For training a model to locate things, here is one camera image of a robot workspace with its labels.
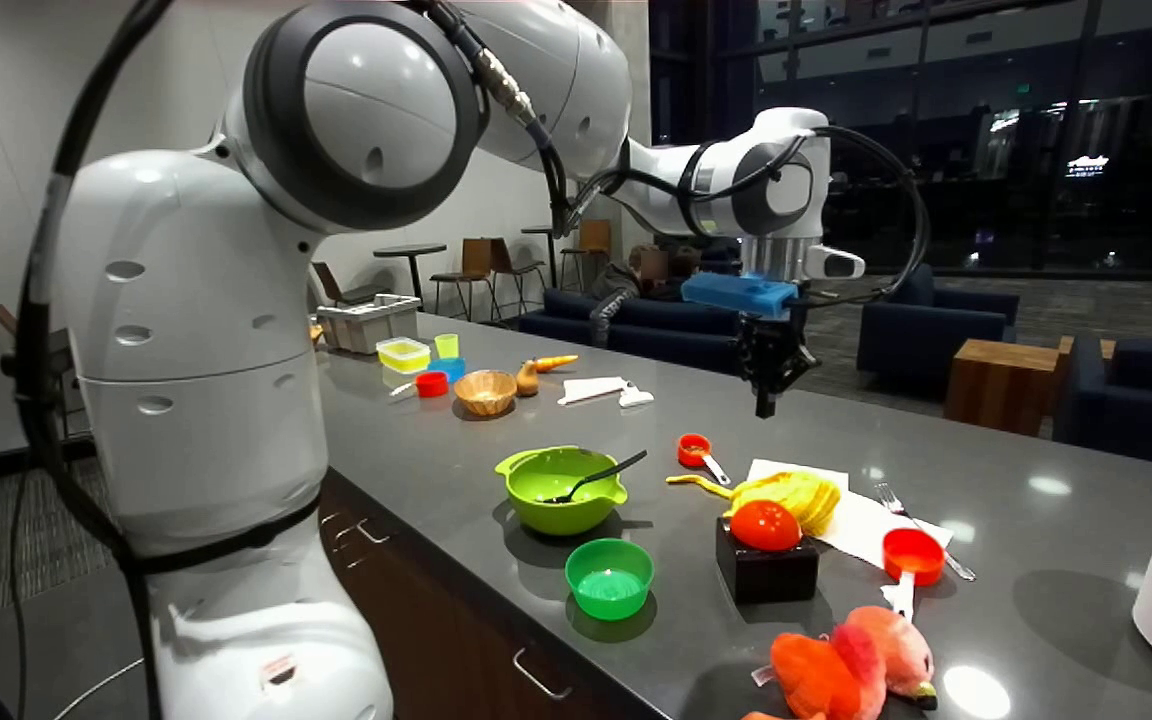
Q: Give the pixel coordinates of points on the brown wooden counter cabinet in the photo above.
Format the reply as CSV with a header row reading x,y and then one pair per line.
x,y
441,624

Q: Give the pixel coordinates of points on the clear plastic bin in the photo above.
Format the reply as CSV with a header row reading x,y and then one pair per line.
x,y
369,326

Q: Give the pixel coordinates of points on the pink and orange plush toy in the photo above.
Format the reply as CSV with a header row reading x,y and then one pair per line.
x,y
858,667

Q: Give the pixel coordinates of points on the crumpled white paper piece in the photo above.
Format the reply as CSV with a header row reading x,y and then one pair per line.
x,y
632,396

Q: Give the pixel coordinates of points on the wooden scoop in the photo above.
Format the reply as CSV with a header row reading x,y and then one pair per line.
x,y
541,364

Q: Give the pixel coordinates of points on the small green bowl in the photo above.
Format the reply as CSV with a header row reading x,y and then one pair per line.
x,y
610,581

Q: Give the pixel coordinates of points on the navy blue armchair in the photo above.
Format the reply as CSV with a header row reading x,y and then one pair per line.
x,y
930,340
1142,400

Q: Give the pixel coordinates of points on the black spoon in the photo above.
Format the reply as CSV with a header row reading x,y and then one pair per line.
x,y
597,476

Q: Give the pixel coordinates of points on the yellow green plastic container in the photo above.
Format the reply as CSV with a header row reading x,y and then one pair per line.
x,y
404,357

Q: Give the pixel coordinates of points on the small orange measuring cup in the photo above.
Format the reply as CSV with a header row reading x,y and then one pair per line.
x,y
692,448

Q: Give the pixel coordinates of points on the brown cafe chair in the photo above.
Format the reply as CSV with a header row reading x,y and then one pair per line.
x,y
471,262

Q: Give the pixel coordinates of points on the silver metal measuring spoon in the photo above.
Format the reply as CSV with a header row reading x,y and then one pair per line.
x,y
957,566

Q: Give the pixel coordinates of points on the round dark cafe table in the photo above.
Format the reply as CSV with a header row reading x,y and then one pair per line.
x,y
409,248

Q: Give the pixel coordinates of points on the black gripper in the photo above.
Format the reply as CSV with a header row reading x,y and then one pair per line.
x,y
778,349

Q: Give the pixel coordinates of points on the green and blue cup stack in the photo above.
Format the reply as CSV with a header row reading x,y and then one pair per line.
x,y
451,357

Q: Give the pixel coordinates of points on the wooden side table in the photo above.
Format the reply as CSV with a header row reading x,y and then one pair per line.
x,y
1003,385

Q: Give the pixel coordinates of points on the black box with toys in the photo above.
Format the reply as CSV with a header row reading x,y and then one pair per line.
x,y
766,555

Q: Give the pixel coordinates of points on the large lime green bowl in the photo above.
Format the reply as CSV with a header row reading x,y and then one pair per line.
x,y
559,497

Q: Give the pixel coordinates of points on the large orange measuring cup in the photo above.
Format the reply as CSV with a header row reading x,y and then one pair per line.
x,y
913,555

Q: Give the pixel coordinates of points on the small red cup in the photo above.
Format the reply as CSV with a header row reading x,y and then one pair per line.
x,y
434,385

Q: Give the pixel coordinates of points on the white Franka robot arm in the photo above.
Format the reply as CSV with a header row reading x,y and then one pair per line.
x,y
202,372

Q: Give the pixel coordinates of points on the dark-haired person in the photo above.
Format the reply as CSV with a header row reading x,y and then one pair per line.
x,y
645,267

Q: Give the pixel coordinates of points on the wooden bowl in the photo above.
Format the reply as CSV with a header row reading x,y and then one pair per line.
x,y
484,393

